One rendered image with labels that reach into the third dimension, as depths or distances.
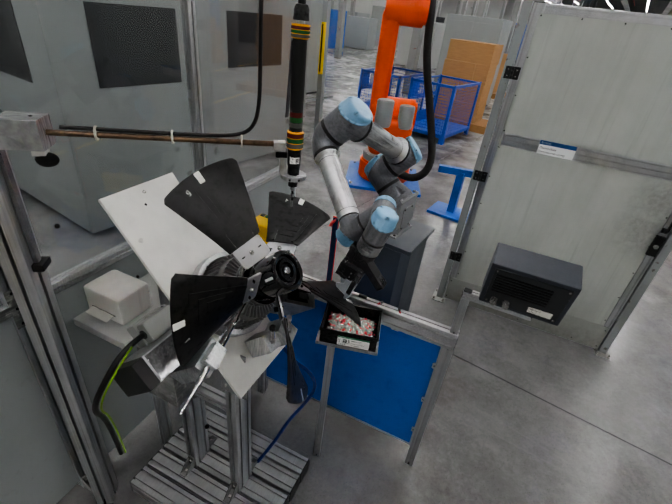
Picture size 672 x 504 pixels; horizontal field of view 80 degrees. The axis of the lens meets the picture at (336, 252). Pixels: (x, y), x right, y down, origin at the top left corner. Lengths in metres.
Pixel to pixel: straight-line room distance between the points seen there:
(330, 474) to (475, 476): 0.71
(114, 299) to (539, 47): 2.41
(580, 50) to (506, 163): 0.69
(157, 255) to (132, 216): 0.13
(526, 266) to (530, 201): 1.51
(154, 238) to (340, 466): 1.42
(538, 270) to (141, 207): 1.20
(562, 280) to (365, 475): 1.30
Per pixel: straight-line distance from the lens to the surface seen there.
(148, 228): 1.26
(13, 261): 1.35
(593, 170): 2.81
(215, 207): 1.13
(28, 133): 1.15
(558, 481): 2.51
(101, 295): 1.55
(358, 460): 2.19
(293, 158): 1.07
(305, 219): 1.32
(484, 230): 2.95
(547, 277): 1.37
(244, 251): 1.14
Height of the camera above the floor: 1.86
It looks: 31 degrees down
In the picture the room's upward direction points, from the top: 7 degrees clockwise
